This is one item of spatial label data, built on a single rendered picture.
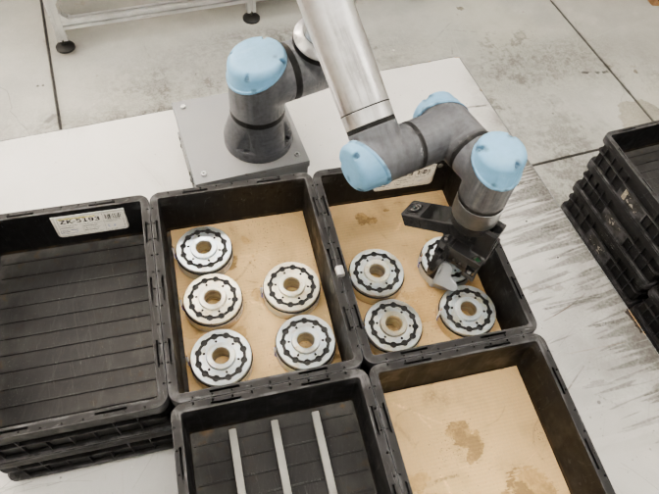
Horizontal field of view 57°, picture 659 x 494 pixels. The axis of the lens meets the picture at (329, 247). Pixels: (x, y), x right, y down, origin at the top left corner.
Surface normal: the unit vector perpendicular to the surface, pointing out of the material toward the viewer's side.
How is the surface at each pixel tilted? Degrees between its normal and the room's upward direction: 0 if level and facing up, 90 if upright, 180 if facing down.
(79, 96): 0
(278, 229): 0
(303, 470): 0
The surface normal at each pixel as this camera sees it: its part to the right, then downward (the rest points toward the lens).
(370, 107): 0.13, 0.10
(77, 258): 0.07, -0.55
